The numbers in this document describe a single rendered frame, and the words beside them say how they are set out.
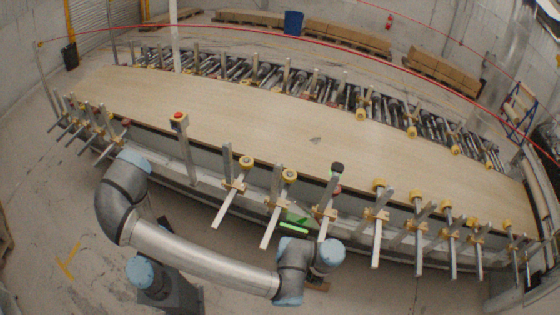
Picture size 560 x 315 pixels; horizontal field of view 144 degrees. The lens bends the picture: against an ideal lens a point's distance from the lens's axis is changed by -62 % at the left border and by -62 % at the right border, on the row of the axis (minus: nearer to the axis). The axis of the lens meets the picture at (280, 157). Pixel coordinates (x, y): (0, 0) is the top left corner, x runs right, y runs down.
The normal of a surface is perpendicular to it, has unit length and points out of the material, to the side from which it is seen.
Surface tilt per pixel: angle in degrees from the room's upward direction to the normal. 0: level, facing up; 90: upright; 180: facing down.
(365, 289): 0
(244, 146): 0
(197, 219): 0
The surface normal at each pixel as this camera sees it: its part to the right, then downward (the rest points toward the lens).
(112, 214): 0.36, -0.44
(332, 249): 0.19, -0.67
